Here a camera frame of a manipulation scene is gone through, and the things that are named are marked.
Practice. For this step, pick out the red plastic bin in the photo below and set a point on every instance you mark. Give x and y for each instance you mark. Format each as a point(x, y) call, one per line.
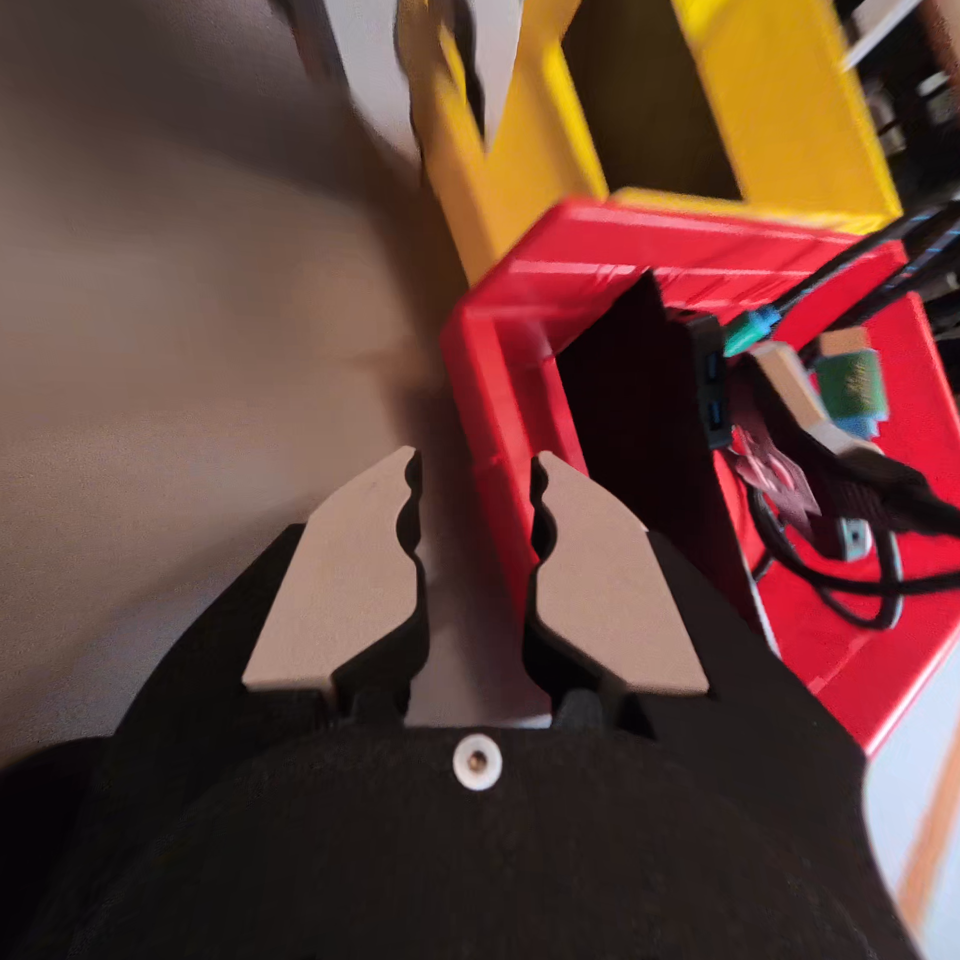
point(495, 360)

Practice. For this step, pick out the black bin divider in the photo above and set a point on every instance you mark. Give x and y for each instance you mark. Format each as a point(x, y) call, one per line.
point(637, 420)

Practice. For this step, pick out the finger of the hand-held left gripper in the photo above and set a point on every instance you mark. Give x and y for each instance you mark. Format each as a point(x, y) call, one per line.
point(499, 45)
point(371, 45)

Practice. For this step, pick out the yellow plastic bin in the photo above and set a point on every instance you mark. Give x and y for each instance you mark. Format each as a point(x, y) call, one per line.
point(510, 187)

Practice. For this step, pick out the pink patterned tag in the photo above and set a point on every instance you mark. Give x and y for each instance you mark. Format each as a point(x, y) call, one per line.
point(776, 472)

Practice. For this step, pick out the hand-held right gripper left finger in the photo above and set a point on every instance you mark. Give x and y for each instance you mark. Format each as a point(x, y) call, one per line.
point(345, 592)

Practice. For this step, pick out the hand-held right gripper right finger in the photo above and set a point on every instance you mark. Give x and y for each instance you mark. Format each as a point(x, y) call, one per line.
point(615, 600)

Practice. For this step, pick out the black usb adapter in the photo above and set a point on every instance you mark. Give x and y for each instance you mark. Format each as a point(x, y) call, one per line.
point(712, 390)

